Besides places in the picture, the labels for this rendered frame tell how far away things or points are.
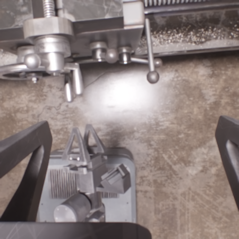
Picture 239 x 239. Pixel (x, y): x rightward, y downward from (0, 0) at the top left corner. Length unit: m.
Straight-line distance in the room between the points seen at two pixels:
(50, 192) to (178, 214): 0.81
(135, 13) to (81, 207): 0.45
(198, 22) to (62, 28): 0.67
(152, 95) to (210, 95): 0.35
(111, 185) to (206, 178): 1.05
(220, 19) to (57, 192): 1.09
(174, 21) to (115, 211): 0.93
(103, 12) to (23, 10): 0.16
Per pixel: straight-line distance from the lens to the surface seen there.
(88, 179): 0.51
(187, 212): 1.55
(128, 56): 0.74
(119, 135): 1.34
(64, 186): 1.19
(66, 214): 0.50
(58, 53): 0.47
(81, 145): 0.49
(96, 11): 0.48
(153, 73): 0.65
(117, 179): 0.49
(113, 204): 1.19
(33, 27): 0.46
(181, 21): 0.99
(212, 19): 1.03
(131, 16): 0.55
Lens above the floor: 1.32
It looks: 84 degrees down
